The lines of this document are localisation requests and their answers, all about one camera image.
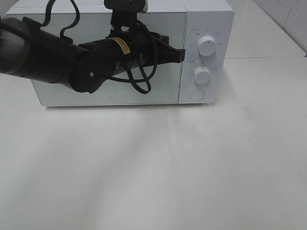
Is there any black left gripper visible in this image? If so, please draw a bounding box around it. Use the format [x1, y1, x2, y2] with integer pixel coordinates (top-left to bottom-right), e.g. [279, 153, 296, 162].
[107, 10, 185, 67]

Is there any white microwave door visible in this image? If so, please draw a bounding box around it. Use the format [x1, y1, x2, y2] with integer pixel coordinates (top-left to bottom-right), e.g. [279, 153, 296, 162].
[0, 13, 185, 106]

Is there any round white door button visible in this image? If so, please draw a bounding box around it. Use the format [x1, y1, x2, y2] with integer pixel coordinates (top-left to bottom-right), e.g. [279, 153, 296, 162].
[190, 89, 205, 101]

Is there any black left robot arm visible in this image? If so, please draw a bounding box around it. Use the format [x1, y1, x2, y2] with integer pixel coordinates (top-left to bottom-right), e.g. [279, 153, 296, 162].
[0, 11, 185, 94]

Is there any upper white dial knob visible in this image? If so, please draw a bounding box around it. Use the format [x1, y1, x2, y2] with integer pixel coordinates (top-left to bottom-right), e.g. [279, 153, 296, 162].
[197, 34, 216, 57]

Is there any white dial knob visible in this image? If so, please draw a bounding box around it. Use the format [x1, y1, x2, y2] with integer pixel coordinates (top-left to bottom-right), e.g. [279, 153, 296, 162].
[193, 67, 211, 85]
[197, 34, 216, 57]

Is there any lower white dial knob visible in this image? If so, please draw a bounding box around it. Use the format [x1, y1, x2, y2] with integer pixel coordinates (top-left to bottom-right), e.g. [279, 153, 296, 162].
[193, 67, 211, 85]

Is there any white microwave oven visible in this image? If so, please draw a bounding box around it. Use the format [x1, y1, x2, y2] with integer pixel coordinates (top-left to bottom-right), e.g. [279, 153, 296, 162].
[4, 0, 235, 106]

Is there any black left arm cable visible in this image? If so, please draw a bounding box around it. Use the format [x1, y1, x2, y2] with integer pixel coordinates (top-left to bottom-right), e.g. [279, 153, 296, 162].
[40, 0, 159, 95]

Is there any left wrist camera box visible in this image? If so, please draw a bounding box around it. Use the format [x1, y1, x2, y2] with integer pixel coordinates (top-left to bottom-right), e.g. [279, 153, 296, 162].
[104, 0, 148, 13]

